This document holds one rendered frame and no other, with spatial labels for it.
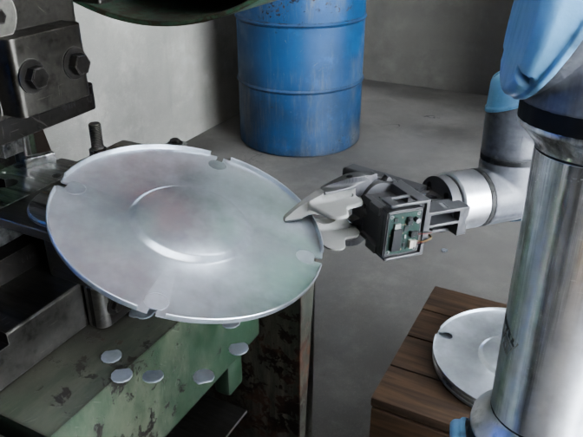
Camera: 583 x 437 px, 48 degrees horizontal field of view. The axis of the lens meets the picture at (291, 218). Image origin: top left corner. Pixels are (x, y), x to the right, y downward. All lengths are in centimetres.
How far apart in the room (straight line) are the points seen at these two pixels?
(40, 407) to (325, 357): 112
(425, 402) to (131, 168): 63
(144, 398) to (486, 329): 71
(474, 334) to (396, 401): 22
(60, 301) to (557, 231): 52
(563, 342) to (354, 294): 149
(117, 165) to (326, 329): 117
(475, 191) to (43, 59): 51
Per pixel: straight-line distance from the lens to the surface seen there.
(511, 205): 85
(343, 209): 73
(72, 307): 78
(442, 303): 136
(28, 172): 90
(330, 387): 166
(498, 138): 84
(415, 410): 111
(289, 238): 71
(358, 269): 210
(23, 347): 75
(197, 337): 84
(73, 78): 76
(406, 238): 75
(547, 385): 55
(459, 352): 121
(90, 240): 65
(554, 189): 48
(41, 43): 73
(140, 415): 79
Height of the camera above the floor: 111
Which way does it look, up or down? 28 degrees down
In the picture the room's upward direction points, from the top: straight up
